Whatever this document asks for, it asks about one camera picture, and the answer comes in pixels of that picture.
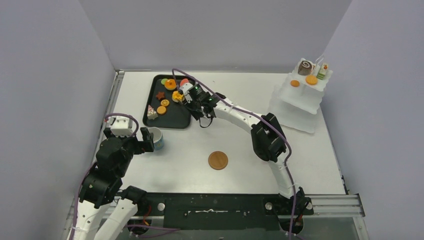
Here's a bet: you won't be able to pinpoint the small orange biscuit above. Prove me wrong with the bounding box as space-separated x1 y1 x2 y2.
290 80 300 88

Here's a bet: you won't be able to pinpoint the chocolate swirl roll cake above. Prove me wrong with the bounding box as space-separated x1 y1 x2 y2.
297 60 315 76

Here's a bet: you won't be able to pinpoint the orange macaron sandwich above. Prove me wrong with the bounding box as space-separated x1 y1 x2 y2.
305 75 318 86

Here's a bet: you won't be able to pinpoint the green layered cake slice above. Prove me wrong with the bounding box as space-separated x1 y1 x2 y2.
316 63 329 80

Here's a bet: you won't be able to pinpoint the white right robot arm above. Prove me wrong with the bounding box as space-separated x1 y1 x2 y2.
179 82 301 214

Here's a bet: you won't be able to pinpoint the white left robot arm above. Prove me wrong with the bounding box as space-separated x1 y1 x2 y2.
68 127 155 240

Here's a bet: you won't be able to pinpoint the blue patterned ceramic cup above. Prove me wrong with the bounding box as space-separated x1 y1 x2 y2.
148 127 165 152

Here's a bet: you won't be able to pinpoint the yellow fruit tart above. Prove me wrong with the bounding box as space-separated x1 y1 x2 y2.
171 90 185 103

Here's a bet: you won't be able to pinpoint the pink strawberry cake slice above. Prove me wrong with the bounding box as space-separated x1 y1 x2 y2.
179 78 189 87

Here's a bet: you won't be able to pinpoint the plain orange round cookie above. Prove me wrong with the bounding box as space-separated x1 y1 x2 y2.
156 105 167 115

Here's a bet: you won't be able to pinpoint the black serving tray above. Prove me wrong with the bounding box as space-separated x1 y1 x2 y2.
142 74 192 129

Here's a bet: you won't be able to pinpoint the small patterned orange cookie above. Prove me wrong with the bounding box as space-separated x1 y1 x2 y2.
160 99 170 107

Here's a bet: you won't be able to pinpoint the brown star cookie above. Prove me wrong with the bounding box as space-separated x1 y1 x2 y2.
155 91 166 101

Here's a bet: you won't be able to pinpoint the near round wooden coaster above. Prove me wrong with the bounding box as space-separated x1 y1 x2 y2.
208 151 229 170

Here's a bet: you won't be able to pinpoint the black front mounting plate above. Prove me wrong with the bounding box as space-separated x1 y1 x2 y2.
128 192 314 231

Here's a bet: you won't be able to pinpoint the white three-tier dessert stand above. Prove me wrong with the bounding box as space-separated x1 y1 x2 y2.
268 55 333 134

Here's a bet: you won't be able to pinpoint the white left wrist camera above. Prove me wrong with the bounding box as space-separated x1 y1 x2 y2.
109 116 134 137

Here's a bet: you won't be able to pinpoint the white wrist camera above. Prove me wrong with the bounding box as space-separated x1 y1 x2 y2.
109 116 134 137
178 82 194 96

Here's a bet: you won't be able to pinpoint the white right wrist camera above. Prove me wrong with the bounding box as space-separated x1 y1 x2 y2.
178 82 194 96

